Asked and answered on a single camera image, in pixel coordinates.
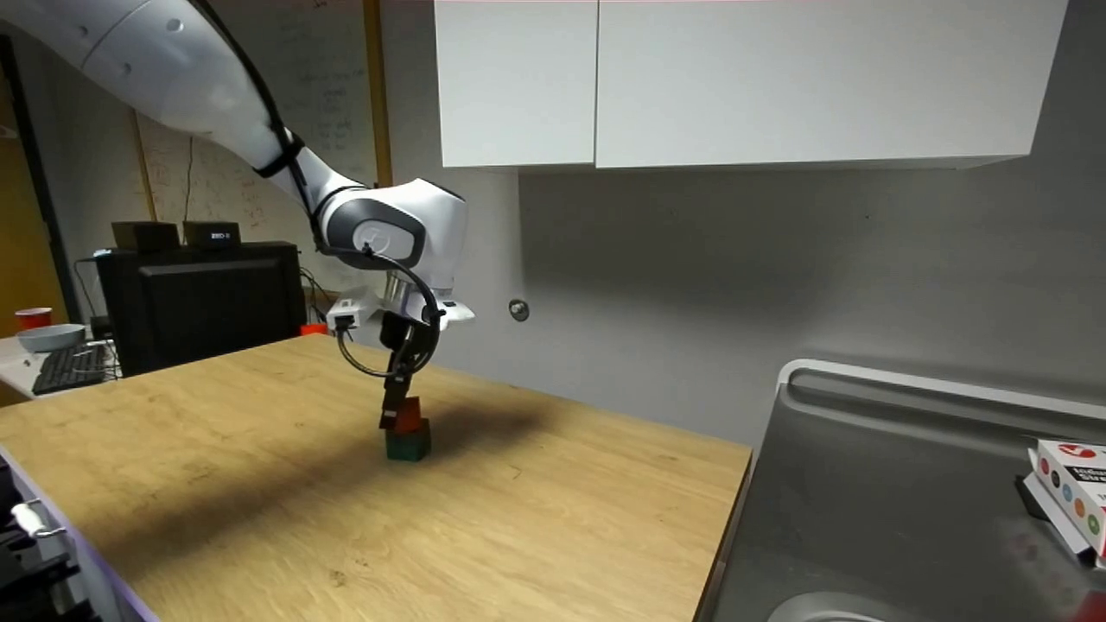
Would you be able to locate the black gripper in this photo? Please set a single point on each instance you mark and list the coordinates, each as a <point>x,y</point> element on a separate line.
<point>409,348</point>

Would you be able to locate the orange block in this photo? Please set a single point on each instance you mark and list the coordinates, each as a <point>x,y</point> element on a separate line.
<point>409,416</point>

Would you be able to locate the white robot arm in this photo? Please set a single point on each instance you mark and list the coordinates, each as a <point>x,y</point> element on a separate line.
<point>177,64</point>

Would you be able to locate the green block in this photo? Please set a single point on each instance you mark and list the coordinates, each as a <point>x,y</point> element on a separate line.
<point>409,443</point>

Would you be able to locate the black equipment case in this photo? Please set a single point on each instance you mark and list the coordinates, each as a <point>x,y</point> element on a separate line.
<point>175,302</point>

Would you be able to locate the keyboard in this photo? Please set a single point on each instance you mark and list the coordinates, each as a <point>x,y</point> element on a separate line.
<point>71,367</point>

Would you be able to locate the red cup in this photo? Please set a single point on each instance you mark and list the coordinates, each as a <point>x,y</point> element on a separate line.
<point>33,321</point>

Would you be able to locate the stainless steel sink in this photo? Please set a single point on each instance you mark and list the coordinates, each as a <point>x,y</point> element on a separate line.
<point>884,496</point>

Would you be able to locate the colourful card box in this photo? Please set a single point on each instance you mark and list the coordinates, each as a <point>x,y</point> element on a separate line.
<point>1077,481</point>

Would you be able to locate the round wall outlet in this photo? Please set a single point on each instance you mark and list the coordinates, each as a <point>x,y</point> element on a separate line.
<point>518,309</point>

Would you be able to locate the white wall cabinet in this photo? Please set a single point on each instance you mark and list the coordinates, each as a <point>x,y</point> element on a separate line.
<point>632,84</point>

